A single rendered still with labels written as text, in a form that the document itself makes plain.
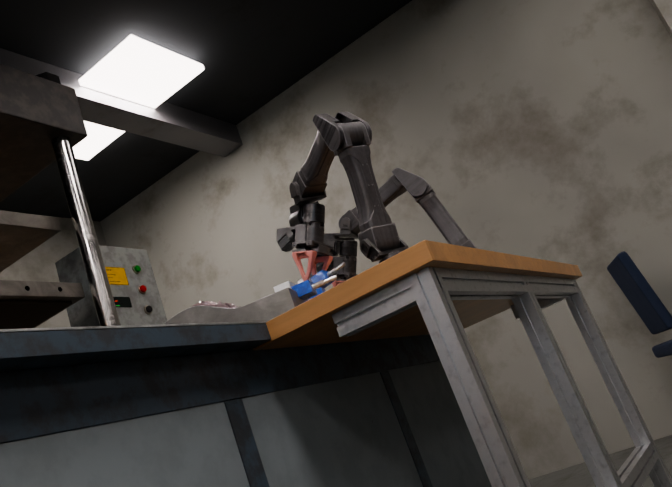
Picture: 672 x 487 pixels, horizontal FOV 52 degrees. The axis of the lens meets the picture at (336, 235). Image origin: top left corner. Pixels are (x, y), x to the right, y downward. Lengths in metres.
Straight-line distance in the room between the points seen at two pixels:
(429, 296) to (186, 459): 0.48
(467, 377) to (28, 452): 0.67
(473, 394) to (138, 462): 0.54
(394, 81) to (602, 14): 1.37
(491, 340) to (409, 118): 1.56
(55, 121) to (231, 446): 1.53
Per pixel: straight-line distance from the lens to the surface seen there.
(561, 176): 4.30
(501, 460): 1.19
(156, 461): 1.11
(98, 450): 1.04
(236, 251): 5.37
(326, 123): 1.62
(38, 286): 2.23
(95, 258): 2.33
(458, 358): 1.19
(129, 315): 2.51
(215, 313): 1.43
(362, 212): 1.57
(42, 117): 2.46
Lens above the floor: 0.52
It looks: 17 degrees up
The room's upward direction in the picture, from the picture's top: 21 degrees counter-clockwise
